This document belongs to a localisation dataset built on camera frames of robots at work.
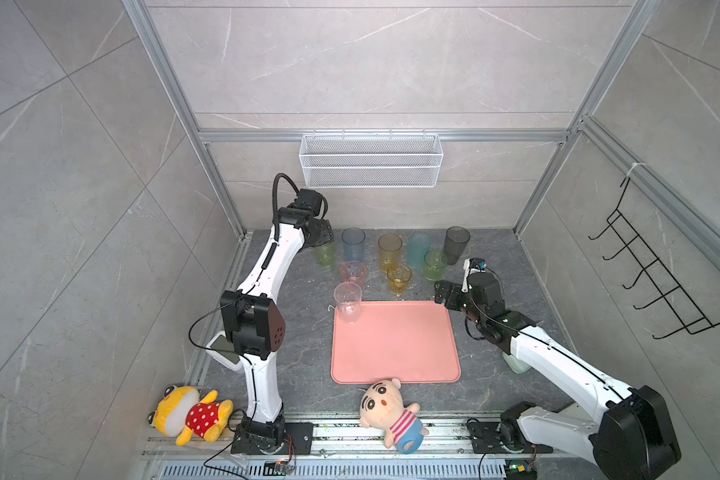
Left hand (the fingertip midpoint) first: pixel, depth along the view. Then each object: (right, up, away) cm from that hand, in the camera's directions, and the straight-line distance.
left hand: (318, 231), depth 90 cm
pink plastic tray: (+28, -34, 0) cm, 44 cm away
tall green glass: (0, -8, +17) cm, 19 cm away
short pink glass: (+10, -13, +14) cm, 22 cm away
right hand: (+38, -16, -5) cm, 42 cm away
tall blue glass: (+10, -2, +11) cm, 15 cm away
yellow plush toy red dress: (-30, -46, -18) cm, 58 cm away
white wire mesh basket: (+17, +25, +11) cm, 32 cm away
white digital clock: (-11, -25, -37) cm, 46 cm away
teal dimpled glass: (+34, -3, +17) cm, 38 cm away
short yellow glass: (+26, -15, +12) cm, 32 cm away
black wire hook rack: (+83, -13, -22) cm, 87 cm away
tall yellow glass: (+23, -6, +8) cm, 25 cm away
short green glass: (+40, -10, +15) cm, 43 cm away
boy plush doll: (+19, -44, -19) cm, 52 cm away
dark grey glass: (+46, -3, +12) cm, 47 cm away
